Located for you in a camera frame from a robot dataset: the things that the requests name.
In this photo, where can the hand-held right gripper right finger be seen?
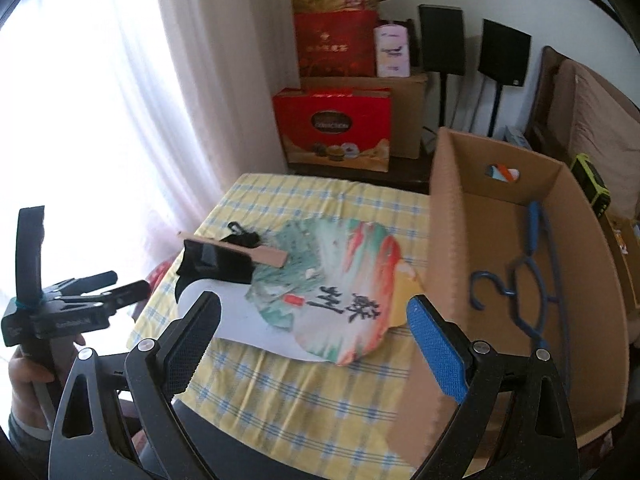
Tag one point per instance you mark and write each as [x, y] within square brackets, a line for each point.
[440, 350]

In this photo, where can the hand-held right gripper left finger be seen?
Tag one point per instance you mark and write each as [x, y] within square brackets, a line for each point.
[192, 345]

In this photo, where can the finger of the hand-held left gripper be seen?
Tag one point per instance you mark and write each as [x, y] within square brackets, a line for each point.
[125, 294]
[95, 280]

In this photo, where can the white paper sheet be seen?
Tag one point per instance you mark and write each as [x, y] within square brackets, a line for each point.
[235, 315]

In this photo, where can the wooden stick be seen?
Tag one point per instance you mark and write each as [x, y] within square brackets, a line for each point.
[270, 256]

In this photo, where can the painted round fan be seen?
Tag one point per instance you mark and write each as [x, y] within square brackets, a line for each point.
[350, 270]

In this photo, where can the person's left hand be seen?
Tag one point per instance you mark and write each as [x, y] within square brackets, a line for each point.
[22, 390]

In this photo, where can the red plastic bag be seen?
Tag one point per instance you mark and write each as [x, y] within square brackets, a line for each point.
[160, 272]

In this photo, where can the yellow checked tablecloth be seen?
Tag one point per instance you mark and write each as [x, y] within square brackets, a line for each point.
[280, 395]

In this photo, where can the blue clothes hanger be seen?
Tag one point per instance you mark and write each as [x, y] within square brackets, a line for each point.
[534, 225]

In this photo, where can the orange blue packet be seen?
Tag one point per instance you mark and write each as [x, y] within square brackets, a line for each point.
[502, 172]

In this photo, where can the dark wooden cabinet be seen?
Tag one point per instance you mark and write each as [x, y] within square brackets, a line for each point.
[350, 177]

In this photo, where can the small cardboard box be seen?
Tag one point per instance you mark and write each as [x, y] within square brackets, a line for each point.
[625, 265]

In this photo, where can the white sheer curtain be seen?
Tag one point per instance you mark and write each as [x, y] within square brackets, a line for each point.
[200, 85]

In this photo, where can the green black device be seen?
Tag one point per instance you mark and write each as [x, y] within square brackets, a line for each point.
[590, 180]

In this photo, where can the large brown cardboard box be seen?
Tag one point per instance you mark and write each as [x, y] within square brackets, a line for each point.
[407, 115]

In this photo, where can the red gift box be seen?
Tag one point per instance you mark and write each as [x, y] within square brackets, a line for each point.
[300, 125]

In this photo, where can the speaker stand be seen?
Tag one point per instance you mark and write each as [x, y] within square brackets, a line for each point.
[496, 110]

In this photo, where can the brown sofa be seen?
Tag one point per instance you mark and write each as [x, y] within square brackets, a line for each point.
[590, 110]

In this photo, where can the white purple bag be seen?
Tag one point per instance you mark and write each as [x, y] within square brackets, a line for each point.
[392, 55]

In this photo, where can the black speaker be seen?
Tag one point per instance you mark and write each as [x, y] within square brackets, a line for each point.
[502, 52]
[441, 40]

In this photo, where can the red gift bag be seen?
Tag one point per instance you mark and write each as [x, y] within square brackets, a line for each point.
[330, 45]

